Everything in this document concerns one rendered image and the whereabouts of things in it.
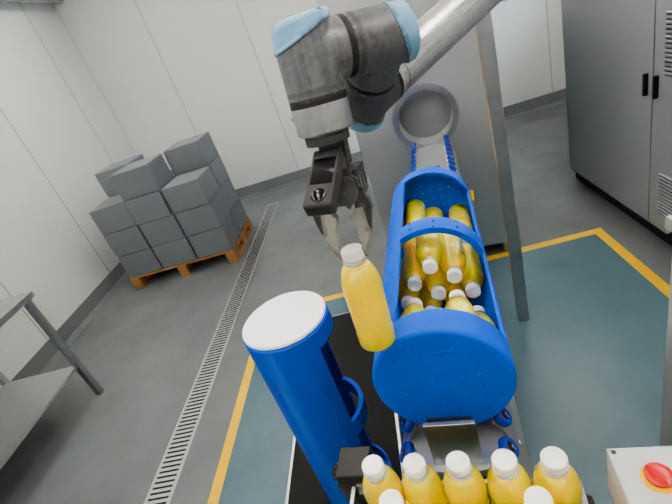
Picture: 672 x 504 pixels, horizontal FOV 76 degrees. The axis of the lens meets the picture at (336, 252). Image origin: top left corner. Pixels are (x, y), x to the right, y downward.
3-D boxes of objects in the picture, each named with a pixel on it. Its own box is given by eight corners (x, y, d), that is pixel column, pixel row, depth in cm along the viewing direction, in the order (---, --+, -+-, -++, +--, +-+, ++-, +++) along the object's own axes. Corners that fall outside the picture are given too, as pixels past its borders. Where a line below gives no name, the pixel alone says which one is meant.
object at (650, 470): (667, 465, 61) (668, 460, 60) (680, 490, 58) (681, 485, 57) (638, 466, 62) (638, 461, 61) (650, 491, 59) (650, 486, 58)
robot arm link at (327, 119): (340, 100, 60) (278, 115, 63) (348, 134, 62) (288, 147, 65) (353, 93, 68) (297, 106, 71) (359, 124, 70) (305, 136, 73)
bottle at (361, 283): (374, 358, 78) (349, 273, 69) (352, 341, 83) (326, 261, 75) (403, 337, 80) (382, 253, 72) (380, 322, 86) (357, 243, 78)
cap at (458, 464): (476, 468, 70) (474, 461, 69) (459, 484, 69) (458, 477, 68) (458, 453, 73) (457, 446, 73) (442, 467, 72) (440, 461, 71)
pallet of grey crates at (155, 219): (253, 227, 507) (209, 130, 453) (238, 261, 437) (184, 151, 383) (164, 253, 527) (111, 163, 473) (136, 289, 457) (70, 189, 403)
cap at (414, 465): (400, 466, 74) (398, 460, 74) (419, 455, 75) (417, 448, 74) (412, 485, 71) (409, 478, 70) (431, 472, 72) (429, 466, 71)
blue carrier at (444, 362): (477, 225, 161) (460, 155, 149) (528, 423, 88) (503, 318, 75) (404, 242, 170) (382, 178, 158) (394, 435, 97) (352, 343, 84)
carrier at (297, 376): (352, 534, 159) (409, 483, 169) (262, 367, 119) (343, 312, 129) (316, 481, 182) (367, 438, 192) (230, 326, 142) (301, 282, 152)
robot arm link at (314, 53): (341, -2, 58) (272, 14, 56) (362, 93, 63) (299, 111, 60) (320, 12, 66) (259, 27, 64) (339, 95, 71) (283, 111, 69)
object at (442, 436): (482, 452, 89) (473, 412, 83) (484, 463, 87) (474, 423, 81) (434, 454, 92) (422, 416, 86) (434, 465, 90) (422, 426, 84)
